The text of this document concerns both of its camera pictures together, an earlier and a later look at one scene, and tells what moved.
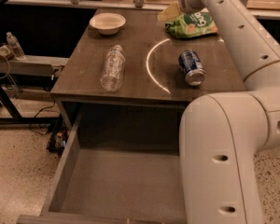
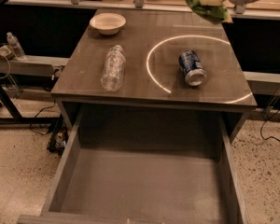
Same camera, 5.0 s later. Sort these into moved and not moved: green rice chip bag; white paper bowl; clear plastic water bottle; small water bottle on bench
Moved: green rice chip bag
Not moved: white paper bowl; clear plastic water bottle; small water bottle on bench
